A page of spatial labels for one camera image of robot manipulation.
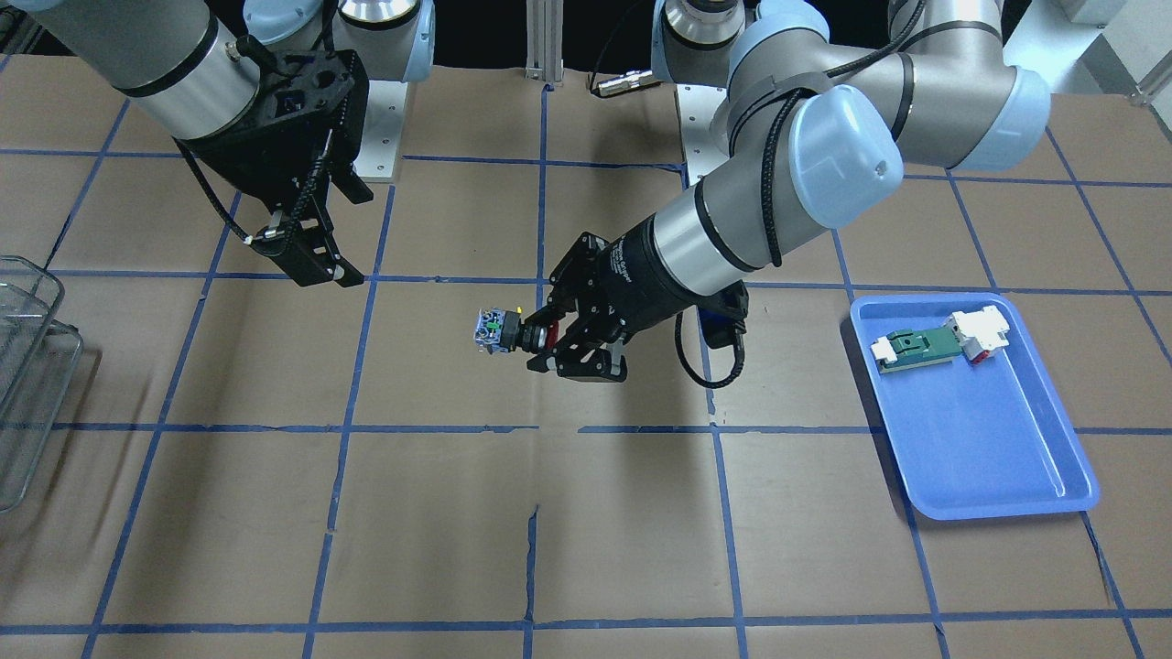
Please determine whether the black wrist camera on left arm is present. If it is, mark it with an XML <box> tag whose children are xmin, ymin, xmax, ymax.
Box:
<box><xmin>699</xmin><ymin>281</ymin><xmax>749</xmax><ymax>349</ymax></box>

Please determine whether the white circuit breaker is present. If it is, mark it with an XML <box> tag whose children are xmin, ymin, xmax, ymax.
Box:
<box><xmin>943</xmin><ymin>305</ymin><xmax>1010</xmax><ymax>364</ymax></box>

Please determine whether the red emergency stop button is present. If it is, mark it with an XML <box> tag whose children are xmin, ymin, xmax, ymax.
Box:
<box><xmin>473</xmin><ymin>308</ymin><xmax>559</xmax><ymax>354</ymax></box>

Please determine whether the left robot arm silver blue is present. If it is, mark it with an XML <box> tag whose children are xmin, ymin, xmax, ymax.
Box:
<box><xmin>503</xmin><ymin>1</ymin><xmax>1051</xmax><ymax>383</ymax></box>

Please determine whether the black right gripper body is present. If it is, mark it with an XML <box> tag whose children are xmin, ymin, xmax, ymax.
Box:
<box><xmin>197</xmin><ymin>50</ymin><xmax>369</xmax><ymax>220</ymax></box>

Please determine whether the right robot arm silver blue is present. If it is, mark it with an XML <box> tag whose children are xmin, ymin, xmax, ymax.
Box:
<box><xmin>16</xmin><ymin>1</ymin><xmax>436</xmax><ymax>287</ymax></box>

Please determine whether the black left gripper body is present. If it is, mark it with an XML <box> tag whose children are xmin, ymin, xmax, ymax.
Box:
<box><xmin>546</xmin><ymin>218</ymin><xmax>699</xmax><ymax>381</ymax></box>

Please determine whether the green terminal block module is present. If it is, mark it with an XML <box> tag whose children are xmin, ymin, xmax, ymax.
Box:
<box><xmin>870</xmin><ymin>327</ymin><xmax>962</xmax><ymax>373</ymax></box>

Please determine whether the aluminium frame post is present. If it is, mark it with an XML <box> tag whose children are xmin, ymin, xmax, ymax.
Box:
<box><xmin>525</xmin><ymin>0</ymin><xmax>564</xmax><ymax>86</ymax></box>

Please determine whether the silver wire mesh shelf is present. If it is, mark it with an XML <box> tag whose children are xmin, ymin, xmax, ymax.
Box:
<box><xmin>1</xmin><ymin>254</ymin><xmax>83</xmax><ymax>512</ymax></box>

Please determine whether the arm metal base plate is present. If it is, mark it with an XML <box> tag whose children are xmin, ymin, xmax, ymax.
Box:
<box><xmin>354</xmin><ymin>81</ymin><xmax>410</xmax><ymax>183</ymax></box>
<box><xmin>677</xmin><ymin>84</ymin><xmax>729</xmax><ymax>186</ymax></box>

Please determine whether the blue plastic tray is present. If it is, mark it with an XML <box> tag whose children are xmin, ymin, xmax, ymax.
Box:
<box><xmin>850</xmin><ymin>291</ymin><xmax>1101</xmax><ymax>519</ymax></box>

